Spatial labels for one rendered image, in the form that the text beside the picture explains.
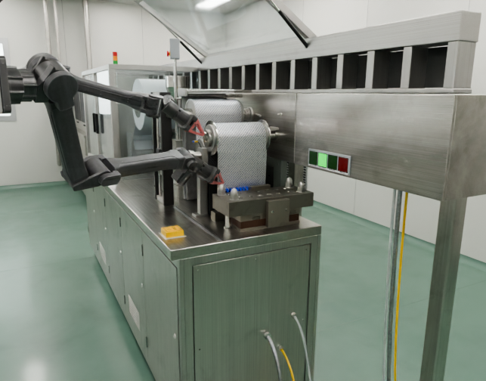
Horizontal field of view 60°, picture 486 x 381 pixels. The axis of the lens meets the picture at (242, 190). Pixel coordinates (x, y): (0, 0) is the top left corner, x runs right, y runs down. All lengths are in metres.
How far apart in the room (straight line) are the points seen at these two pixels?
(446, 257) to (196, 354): 0.97
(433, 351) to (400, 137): 0.77
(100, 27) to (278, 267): 6.06
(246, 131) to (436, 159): 0.83
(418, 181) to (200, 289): 0.84
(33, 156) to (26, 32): 1.81
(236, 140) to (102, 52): 5.64
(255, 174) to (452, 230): 0.82
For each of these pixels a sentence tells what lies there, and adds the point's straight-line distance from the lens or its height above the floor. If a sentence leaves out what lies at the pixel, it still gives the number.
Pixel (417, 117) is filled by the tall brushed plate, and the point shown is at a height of 1.37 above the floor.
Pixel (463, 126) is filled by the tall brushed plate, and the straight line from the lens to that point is 1.34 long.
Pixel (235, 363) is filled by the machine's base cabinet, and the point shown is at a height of 0.37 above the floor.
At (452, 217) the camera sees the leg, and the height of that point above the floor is 1.05.
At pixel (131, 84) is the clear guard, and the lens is 2.71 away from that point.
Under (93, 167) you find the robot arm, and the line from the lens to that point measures 1.38.
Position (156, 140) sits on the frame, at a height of 1.21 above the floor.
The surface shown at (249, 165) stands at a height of 1.13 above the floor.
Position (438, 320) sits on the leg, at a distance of 1.65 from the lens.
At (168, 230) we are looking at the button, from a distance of 1.64.
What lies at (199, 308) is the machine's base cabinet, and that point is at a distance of 1.65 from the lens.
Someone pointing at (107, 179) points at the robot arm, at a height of 1.18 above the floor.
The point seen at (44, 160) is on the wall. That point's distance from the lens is 7.25.
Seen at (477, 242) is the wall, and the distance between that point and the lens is 4.16.
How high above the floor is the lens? 1.44
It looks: 13 degrees down
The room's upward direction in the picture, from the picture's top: straight up
